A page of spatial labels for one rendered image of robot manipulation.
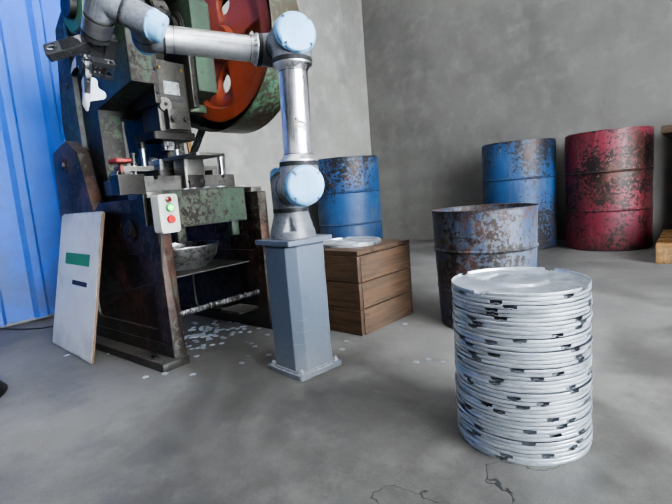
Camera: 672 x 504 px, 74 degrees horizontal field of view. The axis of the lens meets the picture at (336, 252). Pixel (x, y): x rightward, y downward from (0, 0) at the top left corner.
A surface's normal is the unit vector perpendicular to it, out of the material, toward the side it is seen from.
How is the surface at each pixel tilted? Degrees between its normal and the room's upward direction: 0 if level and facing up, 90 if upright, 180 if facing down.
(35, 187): 90
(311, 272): 90
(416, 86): 90
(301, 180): 97
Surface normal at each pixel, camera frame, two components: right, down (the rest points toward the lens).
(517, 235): 0.26, 0.15
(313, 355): 0.69, 0.04
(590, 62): -0.62, 0.15
